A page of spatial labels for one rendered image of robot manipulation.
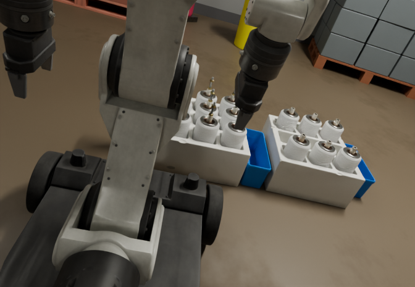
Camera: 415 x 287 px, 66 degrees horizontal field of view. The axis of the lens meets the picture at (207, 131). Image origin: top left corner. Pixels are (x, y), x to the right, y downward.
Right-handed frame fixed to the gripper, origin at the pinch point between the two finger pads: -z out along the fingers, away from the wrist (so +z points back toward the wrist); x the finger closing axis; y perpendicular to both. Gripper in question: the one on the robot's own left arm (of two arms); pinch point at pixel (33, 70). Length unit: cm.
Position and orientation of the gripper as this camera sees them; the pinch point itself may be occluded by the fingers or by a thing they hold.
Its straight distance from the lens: 75.1
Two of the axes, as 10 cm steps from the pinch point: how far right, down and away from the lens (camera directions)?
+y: -9.6, -2.6, -1.0
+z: 2.6, -7.1, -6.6
